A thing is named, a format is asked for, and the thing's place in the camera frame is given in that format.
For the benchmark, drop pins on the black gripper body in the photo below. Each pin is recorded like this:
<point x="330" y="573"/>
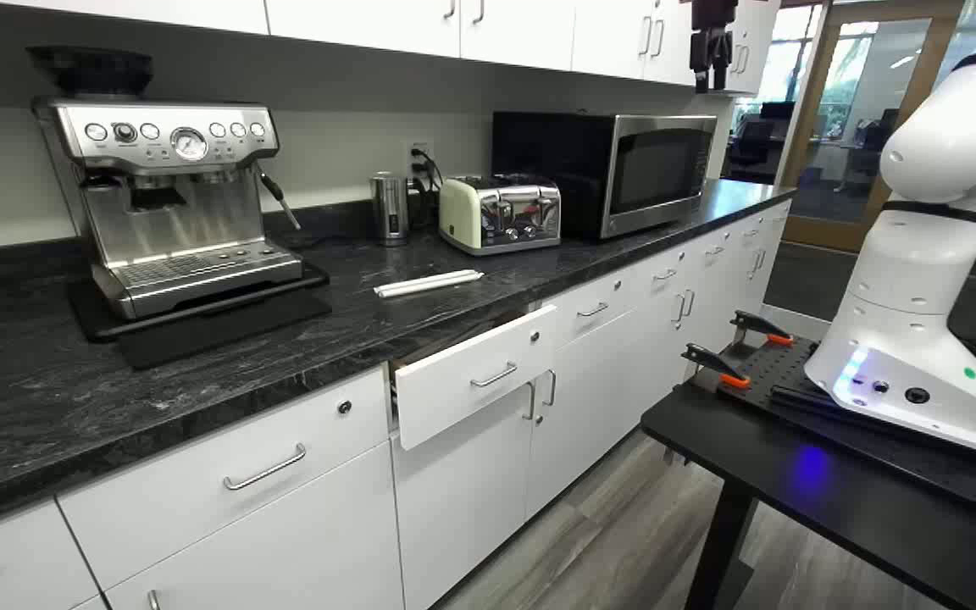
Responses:
<point x="712" y="37"/>

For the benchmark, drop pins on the white drawer without lock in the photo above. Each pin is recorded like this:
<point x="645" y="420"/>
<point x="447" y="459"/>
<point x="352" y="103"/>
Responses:
<point x="473" y="377"/>

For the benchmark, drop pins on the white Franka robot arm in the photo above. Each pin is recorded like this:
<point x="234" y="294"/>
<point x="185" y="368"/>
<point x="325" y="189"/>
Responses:
<point x="931" y="282"/>

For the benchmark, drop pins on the small white drawer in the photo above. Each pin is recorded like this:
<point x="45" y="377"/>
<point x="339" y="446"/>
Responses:
<point x="595" y="307"/>

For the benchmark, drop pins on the wide white drawer with lock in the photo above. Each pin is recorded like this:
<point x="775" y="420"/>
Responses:
<point x="227" y="475"/>

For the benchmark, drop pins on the white drawer with round lock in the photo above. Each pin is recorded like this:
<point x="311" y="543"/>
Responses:
<point x="9" y="565"/>

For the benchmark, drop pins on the stainless steel microwave oven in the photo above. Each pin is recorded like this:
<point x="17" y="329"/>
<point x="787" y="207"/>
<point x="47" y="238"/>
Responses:
<point x="623" y="172"/>

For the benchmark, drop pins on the wooden framed glass door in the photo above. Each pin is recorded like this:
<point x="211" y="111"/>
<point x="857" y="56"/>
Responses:
<point x="849" y="115"/>

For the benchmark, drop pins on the white lower cabinets row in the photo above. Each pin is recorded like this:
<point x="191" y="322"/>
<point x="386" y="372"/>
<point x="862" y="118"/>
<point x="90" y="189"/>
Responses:
<point x="712" y="272"/>

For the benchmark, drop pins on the cream and chrome toaster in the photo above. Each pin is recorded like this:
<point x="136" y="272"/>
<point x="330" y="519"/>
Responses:
<point x="499" y="214"/>

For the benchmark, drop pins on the white upper cabinets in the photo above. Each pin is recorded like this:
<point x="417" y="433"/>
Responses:
<point x="396" y="23"/>

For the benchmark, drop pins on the narrow white cabinet door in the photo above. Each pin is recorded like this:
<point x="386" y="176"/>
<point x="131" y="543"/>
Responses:
<point x="590" y="396"/>

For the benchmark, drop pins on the small steel milk pitcher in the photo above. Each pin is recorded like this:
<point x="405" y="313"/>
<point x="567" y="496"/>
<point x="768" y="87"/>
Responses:
<point x="386" y="207"/>

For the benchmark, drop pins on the flat white strip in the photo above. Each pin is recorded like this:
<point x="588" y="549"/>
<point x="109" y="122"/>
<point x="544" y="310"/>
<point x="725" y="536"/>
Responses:
<point x="427" y="282"/>

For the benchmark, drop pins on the black robot table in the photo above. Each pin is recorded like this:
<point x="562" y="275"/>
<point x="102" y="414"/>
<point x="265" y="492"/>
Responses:
<point x="849" y="496"/>

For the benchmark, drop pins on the stainless steel espresso machine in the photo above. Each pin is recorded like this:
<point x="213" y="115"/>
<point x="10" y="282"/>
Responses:
<point x="171" y="206"/>

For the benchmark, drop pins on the black granite countertop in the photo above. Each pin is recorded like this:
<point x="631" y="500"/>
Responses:
<point x="60" y="396"/>

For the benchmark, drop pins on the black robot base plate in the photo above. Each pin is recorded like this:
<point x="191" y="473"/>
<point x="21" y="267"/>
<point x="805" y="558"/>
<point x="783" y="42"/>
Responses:
<point x="778" y="377"/>

